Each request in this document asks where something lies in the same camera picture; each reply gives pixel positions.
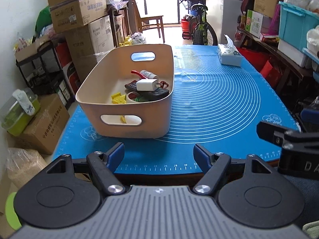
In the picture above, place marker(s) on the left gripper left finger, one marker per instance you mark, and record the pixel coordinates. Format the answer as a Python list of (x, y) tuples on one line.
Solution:
[(102, 167)]

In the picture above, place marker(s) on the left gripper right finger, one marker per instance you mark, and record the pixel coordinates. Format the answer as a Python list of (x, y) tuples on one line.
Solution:
[(214, 167)]

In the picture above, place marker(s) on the beige plastic storage bin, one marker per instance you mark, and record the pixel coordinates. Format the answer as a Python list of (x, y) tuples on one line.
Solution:
[(105, 98)]

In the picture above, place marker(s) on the yellow plastic toy tool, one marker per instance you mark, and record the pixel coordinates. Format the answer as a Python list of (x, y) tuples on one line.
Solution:
[(118, 98)]

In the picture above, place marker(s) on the green ointment tin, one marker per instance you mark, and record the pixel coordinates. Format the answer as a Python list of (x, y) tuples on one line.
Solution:
[(141, 99)]

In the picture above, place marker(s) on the large white power adapter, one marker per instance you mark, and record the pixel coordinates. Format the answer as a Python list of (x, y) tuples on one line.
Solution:
[(147, 85)]

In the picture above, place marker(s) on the black tv remote control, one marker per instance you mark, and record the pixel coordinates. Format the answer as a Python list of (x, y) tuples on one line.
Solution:
[(155, 95)]

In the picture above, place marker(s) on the red action figure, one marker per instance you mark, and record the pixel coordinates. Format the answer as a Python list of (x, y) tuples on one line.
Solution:
[(164, 84)]

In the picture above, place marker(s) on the white pill bottle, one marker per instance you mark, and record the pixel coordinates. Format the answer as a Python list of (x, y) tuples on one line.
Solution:
[(149, 75)]

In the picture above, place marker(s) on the clear packing tape roll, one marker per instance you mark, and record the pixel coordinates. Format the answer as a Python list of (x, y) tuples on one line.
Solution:
[(130, 97)]

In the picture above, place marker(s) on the blue silicone baking mat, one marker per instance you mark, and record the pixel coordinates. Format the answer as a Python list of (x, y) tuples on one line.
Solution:
[(214, 105)]

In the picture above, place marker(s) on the floor cardboard box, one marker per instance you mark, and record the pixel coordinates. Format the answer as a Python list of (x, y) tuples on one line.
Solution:
[(45, 129)]

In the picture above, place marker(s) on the dark wooden side shelf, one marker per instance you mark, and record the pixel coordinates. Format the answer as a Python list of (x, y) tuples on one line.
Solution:
[(291, 82)]

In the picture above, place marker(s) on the bag of grain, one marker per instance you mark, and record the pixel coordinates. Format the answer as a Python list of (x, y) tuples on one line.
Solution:
[(23, 164)]

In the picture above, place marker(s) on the green lidded container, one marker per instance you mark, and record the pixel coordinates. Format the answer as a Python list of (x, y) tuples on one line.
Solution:
[(19, 110)]

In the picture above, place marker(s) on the black metal rack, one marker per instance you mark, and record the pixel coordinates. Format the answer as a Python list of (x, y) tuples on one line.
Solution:
[(43, 74)]

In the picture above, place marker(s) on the white tissue box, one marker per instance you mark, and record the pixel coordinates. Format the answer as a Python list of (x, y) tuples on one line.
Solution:
[(228, 53)]

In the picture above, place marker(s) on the stacked cardboard box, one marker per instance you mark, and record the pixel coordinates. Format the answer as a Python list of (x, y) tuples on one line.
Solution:
[(89, 44)]

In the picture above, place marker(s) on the yellow oil jug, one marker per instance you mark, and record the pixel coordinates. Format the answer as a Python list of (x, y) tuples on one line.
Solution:
[(127, 42)]

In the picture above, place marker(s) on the teal plastic storage crate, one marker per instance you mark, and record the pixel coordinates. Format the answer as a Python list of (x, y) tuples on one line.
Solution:
[(295, 22)]

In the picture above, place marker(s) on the green white product box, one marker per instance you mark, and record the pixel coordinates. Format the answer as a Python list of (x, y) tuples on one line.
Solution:
[(254, 23)]

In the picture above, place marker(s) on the red bucket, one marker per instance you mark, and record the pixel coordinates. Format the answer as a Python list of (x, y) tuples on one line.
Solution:
[(184, 25)]

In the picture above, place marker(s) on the wooden chair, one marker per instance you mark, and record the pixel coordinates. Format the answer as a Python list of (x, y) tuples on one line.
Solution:
[(148, 22)]

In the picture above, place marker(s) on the white cabinet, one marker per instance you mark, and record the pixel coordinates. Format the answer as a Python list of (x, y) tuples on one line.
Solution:
[(222, 15)]

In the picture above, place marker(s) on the top open cardboard box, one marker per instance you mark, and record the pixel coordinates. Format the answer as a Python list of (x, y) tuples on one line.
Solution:
[(71, 14)]

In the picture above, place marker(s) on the green black bicycle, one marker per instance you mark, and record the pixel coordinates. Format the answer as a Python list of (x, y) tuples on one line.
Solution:
[(200, 31)]

